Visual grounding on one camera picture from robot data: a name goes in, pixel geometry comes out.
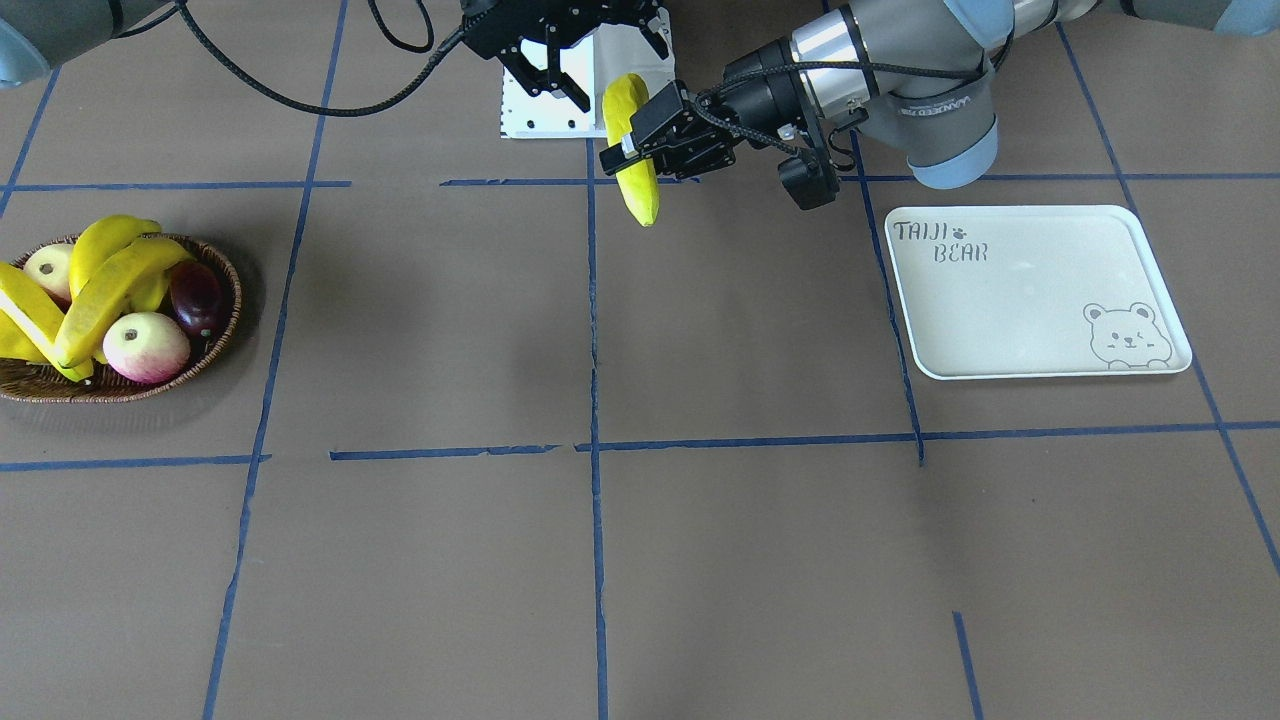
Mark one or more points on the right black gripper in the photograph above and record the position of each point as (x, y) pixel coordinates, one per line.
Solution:
(533, 66)

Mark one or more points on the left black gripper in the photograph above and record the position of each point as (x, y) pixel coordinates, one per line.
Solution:
(757, 93)

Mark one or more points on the yellow banana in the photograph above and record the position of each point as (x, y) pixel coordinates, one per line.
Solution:
(38, 317)
(638, 182)
(106, 293)
(99, 241)

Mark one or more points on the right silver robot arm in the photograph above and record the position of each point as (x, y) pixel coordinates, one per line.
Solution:
(41, 36)

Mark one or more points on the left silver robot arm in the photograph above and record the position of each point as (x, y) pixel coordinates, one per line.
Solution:
(912, 74)

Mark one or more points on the white bear tray plate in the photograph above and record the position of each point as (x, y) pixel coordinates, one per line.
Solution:
(1036, 291)

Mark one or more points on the brown wicker basket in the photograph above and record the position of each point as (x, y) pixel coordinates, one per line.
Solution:
(43, 384)

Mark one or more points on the dark purple fruit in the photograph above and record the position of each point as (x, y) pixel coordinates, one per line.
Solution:
(197, 300)

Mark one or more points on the pink apple near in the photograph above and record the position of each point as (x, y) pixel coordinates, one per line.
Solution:
(147, 348)

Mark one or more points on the pink apple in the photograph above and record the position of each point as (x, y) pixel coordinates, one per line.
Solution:
(49, 267)
(147, 348)

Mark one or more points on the pink apple far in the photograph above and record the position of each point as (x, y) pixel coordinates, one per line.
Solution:
(49, 267)

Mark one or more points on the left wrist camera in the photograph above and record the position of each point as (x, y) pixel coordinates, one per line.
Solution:
(808, 180)

